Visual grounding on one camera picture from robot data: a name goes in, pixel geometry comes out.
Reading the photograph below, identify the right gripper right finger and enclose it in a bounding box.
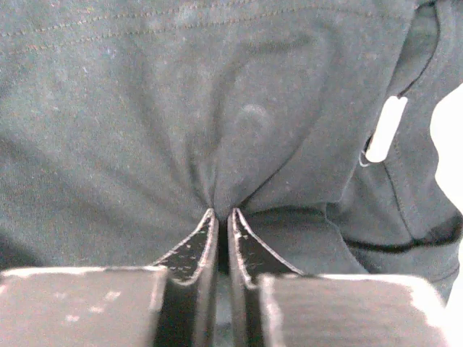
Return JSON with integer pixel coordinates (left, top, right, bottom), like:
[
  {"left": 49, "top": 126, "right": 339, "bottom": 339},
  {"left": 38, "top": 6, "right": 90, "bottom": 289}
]
[{"left": 227, "top": 209, "right": 451, "bottom": 347}]

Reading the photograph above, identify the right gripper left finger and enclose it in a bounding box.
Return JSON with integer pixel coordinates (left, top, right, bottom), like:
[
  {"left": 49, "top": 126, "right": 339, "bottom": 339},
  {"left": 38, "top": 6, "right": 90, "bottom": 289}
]
[{"left": 1, "top": 210, "right": 218, "bottom": 347}]

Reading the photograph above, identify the black t shirt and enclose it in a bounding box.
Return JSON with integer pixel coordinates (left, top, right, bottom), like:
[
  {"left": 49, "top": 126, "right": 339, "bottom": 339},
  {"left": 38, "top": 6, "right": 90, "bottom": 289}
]
[{"left": 1, "top": 1, "right": 462, "bottom": 298}]

